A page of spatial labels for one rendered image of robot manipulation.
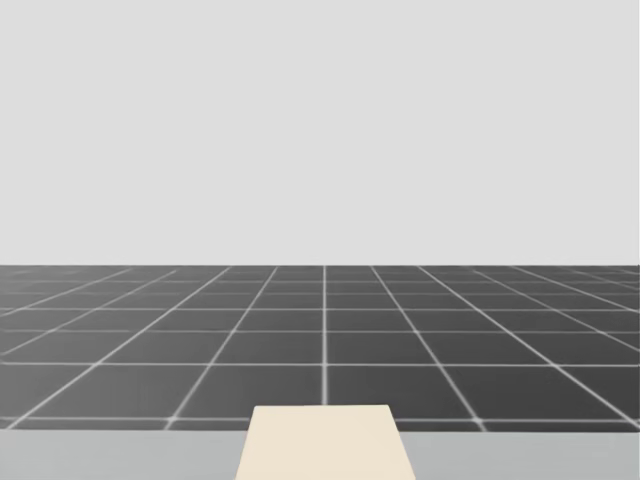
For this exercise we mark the tall board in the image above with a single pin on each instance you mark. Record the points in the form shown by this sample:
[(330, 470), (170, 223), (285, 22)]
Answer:
[(325, 445)]

